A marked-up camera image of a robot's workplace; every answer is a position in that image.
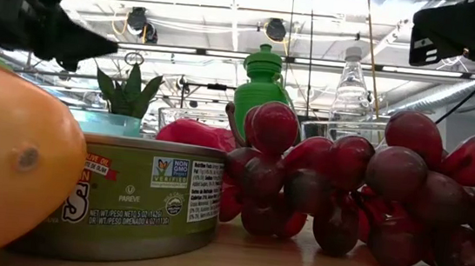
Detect yellow mango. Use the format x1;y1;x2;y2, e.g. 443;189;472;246
0;57;97;266

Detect black ceiling fixture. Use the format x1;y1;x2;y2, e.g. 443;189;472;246
123;4;162;46
263;17;289;43

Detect clear plastic bin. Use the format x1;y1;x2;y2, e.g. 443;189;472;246
156;103;234;137
297;115;391;151

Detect tuna can pull tab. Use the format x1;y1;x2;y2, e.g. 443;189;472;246
6;126;229;266

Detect red bell pepper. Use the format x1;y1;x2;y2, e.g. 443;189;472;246
155;115;239;154

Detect green plastic bottle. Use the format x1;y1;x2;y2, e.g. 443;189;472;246
228;40;302;144

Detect teal plastic tray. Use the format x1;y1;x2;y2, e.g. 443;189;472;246
66;107;144;139

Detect black distant frame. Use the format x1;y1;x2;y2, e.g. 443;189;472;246
177;78;237;114

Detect purple grape bunch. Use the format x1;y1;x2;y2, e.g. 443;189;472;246
210;92;475;266

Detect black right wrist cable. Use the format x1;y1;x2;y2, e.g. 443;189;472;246
433;53;475;130

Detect snake plant white pot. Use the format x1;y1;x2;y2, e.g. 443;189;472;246
90;58;166;121

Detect clear bottle white cap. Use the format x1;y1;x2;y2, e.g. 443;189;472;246
325;43;381;141

